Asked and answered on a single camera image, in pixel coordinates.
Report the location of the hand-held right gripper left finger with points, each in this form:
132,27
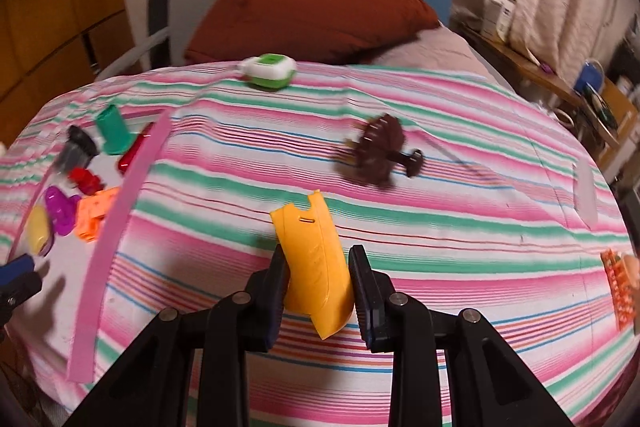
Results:
272,317

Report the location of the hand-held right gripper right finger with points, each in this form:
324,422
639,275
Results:
365,317

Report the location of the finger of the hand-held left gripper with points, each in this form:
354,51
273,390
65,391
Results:
17,269
22,289

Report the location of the yellow cylinder toy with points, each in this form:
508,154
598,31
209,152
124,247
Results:
39,229

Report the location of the white tray with pink rim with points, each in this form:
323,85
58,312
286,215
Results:
65,317

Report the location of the yellow plastic piece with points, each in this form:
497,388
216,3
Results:
312,267

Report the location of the purple plastic toy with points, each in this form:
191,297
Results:
61,209

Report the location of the orange plastic block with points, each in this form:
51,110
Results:
95,214

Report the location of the small red cylinder toy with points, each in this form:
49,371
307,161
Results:
84,181

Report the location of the red rectangular block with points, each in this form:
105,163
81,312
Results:
134,149

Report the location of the striped bedsheet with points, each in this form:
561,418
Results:
450,232

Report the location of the grey and black toy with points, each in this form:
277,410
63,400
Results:
77,147

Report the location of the brown plastic toy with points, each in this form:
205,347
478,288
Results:
377,152

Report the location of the green plastic toy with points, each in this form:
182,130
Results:
115,129

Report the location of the green and white container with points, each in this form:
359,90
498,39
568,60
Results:
267,72

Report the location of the wooden wardrobe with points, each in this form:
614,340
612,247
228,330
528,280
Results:
60,22

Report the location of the white fabric label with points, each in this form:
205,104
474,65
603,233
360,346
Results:
586,194

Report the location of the orange mesh plastic piece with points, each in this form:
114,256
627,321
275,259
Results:
622,292

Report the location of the rust brown pillow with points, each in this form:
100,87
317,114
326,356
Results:
300,22

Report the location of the wooden side table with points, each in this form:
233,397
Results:
525,67

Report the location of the blue round container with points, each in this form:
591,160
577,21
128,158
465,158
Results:
589,79

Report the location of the white carton box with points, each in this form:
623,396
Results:
500,14

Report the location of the cardboard box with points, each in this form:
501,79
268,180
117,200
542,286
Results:
622,107

